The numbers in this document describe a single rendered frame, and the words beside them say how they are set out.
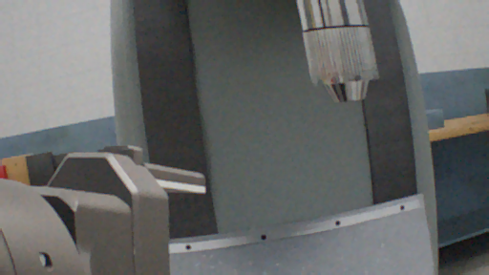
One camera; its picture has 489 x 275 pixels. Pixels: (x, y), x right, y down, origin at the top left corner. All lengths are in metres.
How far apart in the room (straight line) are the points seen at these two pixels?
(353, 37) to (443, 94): 4.49
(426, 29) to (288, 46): 4.11
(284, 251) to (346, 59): 0.42
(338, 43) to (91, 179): 0.23
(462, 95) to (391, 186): 4.14
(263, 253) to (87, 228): 0.62
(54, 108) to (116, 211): 4.50
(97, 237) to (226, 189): 0.62
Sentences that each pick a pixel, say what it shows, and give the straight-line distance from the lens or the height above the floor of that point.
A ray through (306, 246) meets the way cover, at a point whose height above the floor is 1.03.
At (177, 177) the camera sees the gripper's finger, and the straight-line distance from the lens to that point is 0.36.
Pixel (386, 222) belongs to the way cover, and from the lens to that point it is 0.91.
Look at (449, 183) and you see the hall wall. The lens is 5.03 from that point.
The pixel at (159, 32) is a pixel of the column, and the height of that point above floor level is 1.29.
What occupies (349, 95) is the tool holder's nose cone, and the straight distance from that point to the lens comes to 0.52.
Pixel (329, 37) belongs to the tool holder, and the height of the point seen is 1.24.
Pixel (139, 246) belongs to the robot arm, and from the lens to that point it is 0.31.
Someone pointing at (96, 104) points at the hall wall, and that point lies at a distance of 4.75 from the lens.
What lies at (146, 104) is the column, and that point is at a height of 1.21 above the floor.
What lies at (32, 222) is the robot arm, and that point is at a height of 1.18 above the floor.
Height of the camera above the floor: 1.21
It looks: 3 degrees down
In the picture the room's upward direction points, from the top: 8 degrees counter-clockwise
